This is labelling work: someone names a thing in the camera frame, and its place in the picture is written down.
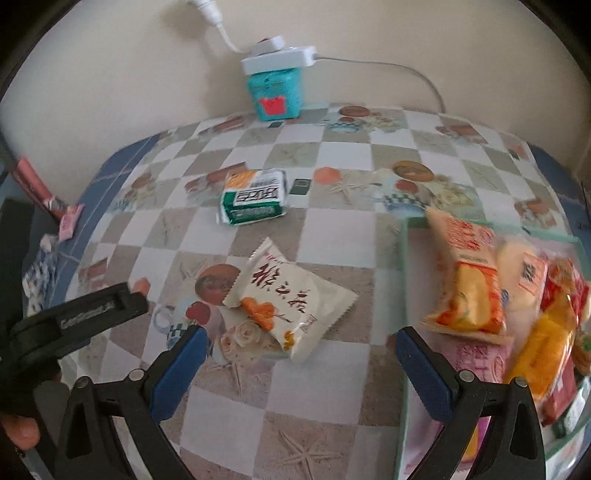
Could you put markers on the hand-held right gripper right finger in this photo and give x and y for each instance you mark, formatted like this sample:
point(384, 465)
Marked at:
point(425, 374)

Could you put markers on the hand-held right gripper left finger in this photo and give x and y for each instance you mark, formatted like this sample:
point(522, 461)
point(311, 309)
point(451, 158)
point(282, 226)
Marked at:
point(178, 369)

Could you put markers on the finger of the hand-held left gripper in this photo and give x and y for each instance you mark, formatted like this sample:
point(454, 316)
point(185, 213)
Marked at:
point(129, 302)

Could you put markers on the teal shallow box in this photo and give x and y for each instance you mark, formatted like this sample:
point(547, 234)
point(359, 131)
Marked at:
point(406, 295)

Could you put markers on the orange white bread packet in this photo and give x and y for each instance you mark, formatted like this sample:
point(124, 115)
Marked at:
point(471, 281)

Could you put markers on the yellow cake packet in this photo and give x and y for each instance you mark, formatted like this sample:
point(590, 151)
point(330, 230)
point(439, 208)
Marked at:
point(545, 346)

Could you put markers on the white snack packet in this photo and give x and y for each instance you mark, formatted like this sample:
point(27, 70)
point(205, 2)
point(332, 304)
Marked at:
point(295, 300)

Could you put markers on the dark red packet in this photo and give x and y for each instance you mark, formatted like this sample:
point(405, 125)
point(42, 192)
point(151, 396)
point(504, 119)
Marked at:
point(561, 397)

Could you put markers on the clear packet pale round cake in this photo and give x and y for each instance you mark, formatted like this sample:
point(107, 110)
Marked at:
point(521, 272)

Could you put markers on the red snack packet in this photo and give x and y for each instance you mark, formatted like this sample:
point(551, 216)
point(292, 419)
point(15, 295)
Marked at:
point(565, 281)

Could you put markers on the person's left hand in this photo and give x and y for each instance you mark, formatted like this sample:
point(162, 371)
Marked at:
point(18, 431)

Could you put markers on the blue white crumpled wrapper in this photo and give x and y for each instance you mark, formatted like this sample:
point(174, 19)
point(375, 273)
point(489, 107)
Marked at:
point(39, 277)

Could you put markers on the pink wrapped candy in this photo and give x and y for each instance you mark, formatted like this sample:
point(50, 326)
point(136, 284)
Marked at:
point(69, 224)

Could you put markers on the dark cabinet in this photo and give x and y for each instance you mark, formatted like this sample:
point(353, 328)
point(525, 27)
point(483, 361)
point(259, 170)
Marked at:
point(14, 240)

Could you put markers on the silver wrapped candy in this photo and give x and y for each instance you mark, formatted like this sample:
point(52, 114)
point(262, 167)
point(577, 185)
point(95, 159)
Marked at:
point(54, 205)

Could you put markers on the pink roll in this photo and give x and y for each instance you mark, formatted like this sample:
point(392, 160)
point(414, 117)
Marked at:
point(30, 180)

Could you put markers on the green white biscuit packet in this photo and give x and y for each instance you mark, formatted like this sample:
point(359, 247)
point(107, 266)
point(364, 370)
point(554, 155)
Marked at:
point(254, 198)

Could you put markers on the teal tin box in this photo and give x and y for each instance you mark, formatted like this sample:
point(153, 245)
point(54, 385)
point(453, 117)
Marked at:
point(274, 94)

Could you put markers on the white power strip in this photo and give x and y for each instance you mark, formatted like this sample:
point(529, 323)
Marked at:
point(279, 57)

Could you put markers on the white bulb socket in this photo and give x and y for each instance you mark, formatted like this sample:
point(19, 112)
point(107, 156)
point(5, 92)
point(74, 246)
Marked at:
point(210, 9)

